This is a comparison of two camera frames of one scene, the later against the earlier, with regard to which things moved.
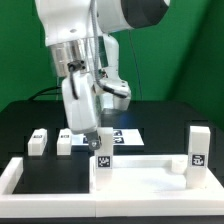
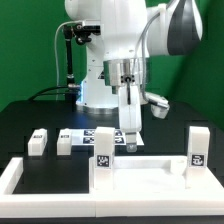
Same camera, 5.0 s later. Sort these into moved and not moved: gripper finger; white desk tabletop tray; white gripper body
Moved: gripper finger; white gripper body
Not moved: white desk tabletop tray
